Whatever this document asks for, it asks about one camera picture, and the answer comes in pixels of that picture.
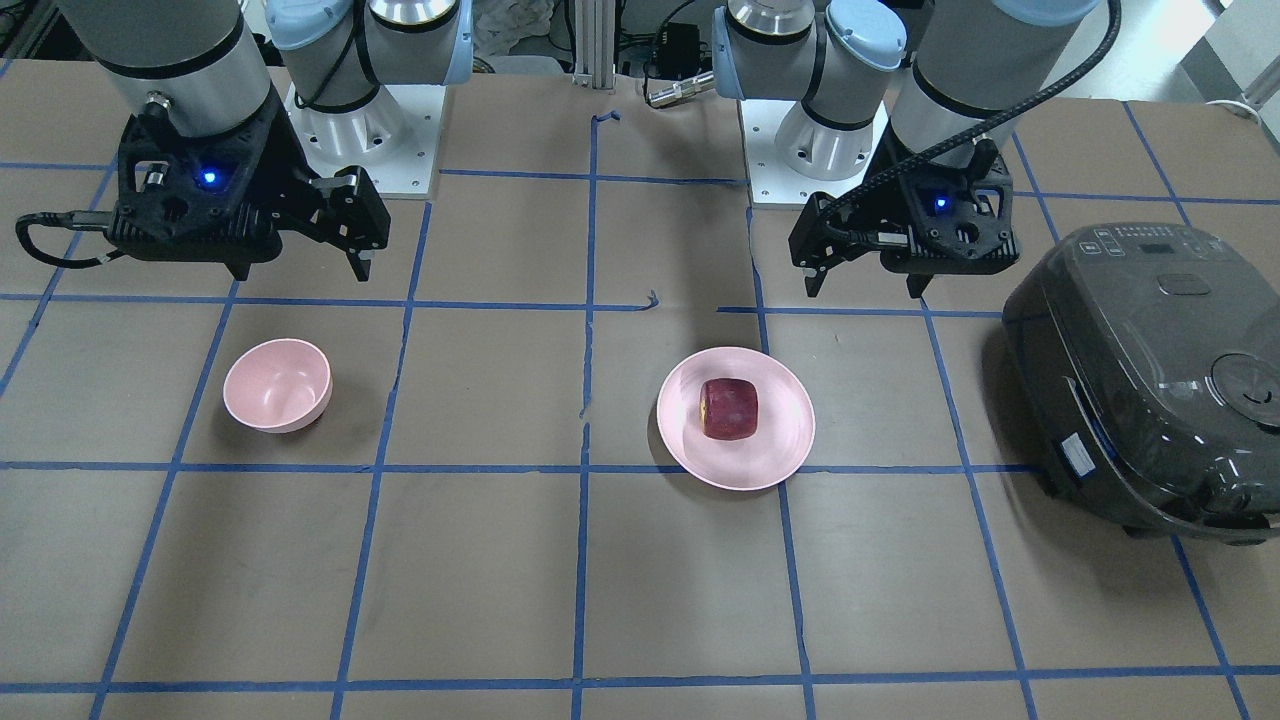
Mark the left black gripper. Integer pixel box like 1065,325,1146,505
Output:
788,138,1021,299

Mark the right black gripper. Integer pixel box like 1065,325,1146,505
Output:
105,86,390,282

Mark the pink bowl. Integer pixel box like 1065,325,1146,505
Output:
221,338,334,434

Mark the red apple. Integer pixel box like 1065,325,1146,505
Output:
699,377,759,441

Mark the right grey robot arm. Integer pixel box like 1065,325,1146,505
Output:
15,1,474,282

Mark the pink plate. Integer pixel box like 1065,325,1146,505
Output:
655,346,817,491

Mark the dark grey rice cooker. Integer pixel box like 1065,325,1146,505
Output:
1002,222,1279,544

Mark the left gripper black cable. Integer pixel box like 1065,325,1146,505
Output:
818,0,1123,217

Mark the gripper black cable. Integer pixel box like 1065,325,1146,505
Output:
14,210,129,269
818,0,1123,217

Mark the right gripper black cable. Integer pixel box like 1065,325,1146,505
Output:
14,210,129,269

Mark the aluminium frame post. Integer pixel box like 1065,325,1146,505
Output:
572,1,618,94

